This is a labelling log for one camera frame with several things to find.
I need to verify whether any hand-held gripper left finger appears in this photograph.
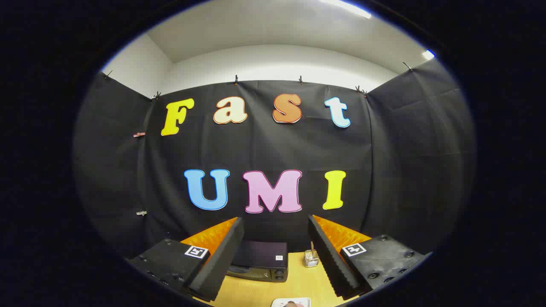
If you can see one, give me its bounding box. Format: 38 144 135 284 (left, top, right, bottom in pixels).
127 217 245 302

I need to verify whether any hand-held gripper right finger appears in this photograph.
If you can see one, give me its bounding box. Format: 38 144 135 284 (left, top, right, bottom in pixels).
308 214 432 300

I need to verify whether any black toaster oven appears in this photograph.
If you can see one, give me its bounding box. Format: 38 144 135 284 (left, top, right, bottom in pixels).
226 240 289 283

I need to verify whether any white square cherry-print plate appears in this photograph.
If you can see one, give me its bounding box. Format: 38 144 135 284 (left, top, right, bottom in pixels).
271 297 312 307

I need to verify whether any row of black cloth clips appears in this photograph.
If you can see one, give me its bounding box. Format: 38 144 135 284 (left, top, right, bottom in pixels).
104 62 413 101

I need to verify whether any long ceiling light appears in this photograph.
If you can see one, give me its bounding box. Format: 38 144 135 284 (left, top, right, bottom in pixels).
318 0 372 20

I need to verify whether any metal wire holder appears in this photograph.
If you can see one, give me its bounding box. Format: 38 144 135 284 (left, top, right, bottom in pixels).
303 241 320 268

